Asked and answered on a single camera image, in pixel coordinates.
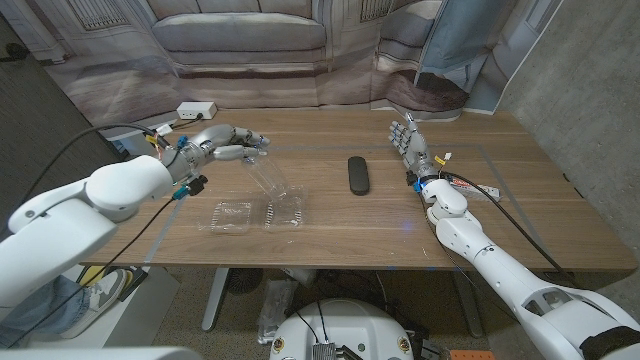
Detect person's leg in jeans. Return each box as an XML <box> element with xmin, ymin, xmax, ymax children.
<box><xmin>0</xmin><ymin>274</ymin><xmax>92</xmax><ymax>347</ymax></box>

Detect white table leg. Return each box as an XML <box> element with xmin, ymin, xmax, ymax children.
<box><xmin>452</xmin><ymin>269</ymin><xmax>485</xmax><ymax>339</ymax></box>
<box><xmin>201</xmin><ymin>267</ymin><xmax>230</xmax><ymax>333</ymax></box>

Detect clear plastic clamshell container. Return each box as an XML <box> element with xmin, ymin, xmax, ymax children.
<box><xmin>198</xmin><ymin>185</ymin><xmax>306</xmax><ymax>235</ymax></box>

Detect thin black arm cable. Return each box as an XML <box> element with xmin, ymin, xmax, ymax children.
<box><xmin>4</xmin><ymin>187</ymin><xmax>189</xmax><ymax>349</ymax></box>
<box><xmin>419</xmin><ymin>197</ymin><xmax>521</xmax><ymax>321</ymax></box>

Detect clear dispenser bottle black cap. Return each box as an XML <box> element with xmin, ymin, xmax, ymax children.
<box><xmin>242</xmin><ymin>151</ymin><xmax>292</xmax><ymax>201</ymax></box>

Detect clear plastic bag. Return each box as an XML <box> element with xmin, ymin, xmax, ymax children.
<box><xmin>257</xmin><ymin>278</ymin><xmax>301</xmax><ymax>345</ymax></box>

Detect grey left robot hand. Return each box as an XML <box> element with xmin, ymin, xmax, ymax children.
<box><xmin>166</xmin><ymin>123</ymin><xmax>272</xmax><ymax>185</ymax></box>

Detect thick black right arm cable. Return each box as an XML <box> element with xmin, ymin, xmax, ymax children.
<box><xmin>439</xmin><ymin>170</ymin><xmax>584</xmax><ymax>290</ymax></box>

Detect black round object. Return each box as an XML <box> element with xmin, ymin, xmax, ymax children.
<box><xmin>0</xmin><ymin>42</ymin><xmax>31</xmax><ymax>64</ymax></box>

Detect printed living room backdrop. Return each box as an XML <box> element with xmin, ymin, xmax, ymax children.
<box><xmin>0</xmin><ymin>0</ymin><xmax>566</xmax><ymax>140</ymax></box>

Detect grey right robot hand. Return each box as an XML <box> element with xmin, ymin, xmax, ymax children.
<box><xmin>388</xmin><ymin>112</ymin><xmax>438</xmax><ymax>183</ymax></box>

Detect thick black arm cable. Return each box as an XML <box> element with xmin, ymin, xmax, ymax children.
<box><xmin>439</xmin><ymin>170</ymin><xmax>584</xmax><ymax>290</ymax></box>
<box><xmin>19</xmin><ymin>123</ymin><xmax>171</xmax><ymax>206</ymax></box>

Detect orange box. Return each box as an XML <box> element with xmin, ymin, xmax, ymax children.
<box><xmin>449</xmin><ymin>349</ymin><xmax>496</xmax><ymax>360</ymax></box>

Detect black power plug with cord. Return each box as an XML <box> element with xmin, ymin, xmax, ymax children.
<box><xmin>170</xmin><ymin>112</ymin><xmax>206</xmax><ymax>131</ymax></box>

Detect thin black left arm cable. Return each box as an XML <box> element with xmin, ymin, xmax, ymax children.
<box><xmin>4</xmin><ymin>187</ymin><xmax>189</xmax><ymax>349</ymax></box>

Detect grey white sneaker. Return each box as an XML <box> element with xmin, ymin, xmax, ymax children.
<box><xmin>59</xmin><ymin>268</ymin><xmax>130</xmax><ymax>340</ymax></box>

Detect black glasses case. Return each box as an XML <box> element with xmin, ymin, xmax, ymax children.
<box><xmin>347</xmin><ymin>155</ymin><xmax>371</xmax><ymax>197</ymax></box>

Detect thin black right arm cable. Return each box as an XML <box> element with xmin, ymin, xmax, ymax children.
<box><xmin>419</xmin><ymin>197</ymin><xmax>521</xmax><ymax>321</ymax></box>

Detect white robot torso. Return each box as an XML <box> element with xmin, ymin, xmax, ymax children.
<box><xmin>269</xmin><ymin>298</ymin><xmax>415</xmax><ymax>360</ymax></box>

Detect white low stand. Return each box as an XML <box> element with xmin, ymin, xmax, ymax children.
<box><xmin>102</xmin><ymin>112</ymin><xmax>180</xmax><ymax>157</ymax></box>

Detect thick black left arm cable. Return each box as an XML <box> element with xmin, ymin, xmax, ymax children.
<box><xmin>19</xmin><ymin>123</ymin><xmax>171</xmax><ymax>206</ymax></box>

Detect white power strip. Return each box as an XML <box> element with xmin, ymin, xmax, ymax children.
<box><xmin>176</xmin><ymin>101</ymin><xmax>219</xmax><ymax>121</ymax></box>

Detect black round fan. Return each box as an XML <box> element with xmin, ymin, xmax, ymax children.
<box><xmin>224</xmin><ymin>268</ymin><xmax>265</xmax><ymax>295</ymax></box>

